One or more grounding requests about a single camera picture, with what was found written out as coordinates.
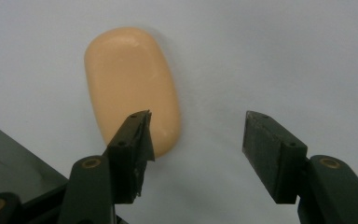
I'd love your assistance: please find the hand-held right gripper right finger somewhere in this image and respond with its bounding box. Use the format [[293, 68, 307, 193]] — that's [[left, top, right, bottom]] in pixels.
[[241, 110, 309, 205]]

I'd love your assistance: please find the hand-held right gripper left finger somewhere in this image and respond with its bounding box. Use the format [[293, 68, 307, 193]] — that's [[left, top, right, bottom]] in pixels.
[[103, 109, 156, 205]]

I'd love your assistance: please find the peach soap bar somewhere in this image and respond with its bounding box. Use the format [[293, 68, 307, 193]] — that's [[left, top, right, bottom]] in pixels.
[[84, 26, 182, 159]]

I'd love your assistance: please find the dark flat panel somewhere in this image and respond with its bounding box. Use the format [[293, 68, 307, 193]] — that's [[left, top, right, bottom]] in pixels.
[[0, 116, 70, 207]]

